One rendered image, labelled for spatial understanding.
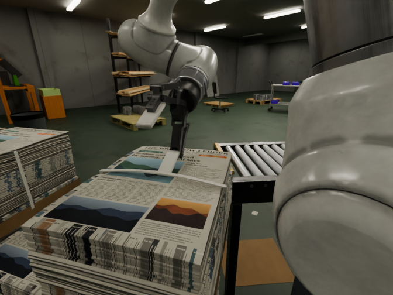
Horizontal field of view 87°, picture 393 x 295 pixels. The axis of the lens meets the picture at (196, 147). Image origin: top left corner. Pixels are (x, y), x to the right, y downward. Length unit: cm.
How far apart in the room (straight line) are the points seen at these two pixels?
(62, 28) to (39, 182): 855
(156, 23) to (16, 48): 851
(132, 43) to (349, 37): 52
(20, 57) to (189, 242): 886
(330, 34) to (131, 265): 34
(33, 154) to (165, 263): 62
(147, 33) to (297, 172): 52
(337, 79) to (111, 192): 38
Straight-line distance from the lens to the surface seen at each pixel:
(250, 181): 100
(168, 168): 46
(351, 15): 22
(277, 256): 182
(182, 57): 61
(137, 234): 32
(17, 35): 908
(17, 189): 82
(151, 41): 61
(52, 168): 88
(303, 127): 20
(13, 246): 80
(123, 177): 48
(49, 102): 733
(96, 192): 44
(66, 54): 916
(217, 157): 55
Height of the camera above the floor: 127
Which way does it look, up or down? 20 degrees down
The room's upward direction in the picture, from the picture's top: straight up
